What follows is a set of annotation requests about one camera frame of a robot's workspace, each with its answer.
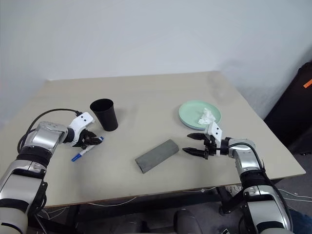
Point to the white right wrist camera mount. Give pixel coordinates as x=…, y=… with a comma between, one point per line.
x=215, y=131

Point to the black table frame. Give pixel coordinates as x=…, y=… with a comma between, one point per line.
x=231, y=202

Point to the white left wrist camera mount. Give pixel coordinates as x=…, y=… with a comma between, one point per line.
x=81, y=120

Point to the large dark rounded shape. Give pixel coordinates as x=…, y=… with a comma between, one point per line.
x=187, y=221

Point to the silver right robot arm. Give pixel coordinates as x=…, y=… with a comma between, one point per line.
x=246, y=161

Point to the white marker with blue cap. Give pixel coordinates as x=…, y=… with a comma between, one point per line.
x=76, y=157

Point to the grey glasses case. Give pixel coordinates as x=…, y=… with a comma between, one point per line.
x=156, y=156

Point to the light blue plate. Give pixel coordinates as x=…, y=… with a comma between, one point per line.
x=196, y=128

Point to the black plastic cup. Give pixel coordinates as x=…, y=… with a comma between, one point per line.
x=104, y=119

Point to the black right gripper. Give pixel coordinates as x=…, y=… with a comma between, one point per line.
x=210, y=146

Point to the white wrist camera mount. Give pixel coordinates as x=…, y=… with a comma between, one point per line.
x=215, y=131
x=81, y=120

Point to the black case with orange tag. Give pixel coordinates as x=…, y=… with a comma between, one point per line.
x=292, y=109

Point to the light green plate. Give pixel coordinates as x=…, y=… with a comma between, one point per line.
x=190, y=112

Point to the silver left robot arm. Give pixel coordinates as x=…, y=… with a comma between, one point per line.
x=44, y=139

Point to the white tissue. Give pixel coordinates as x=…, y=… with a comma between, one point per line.
x=206, y=117

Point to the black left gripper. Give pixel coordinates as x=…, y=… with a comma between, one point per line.
x=84, y=141

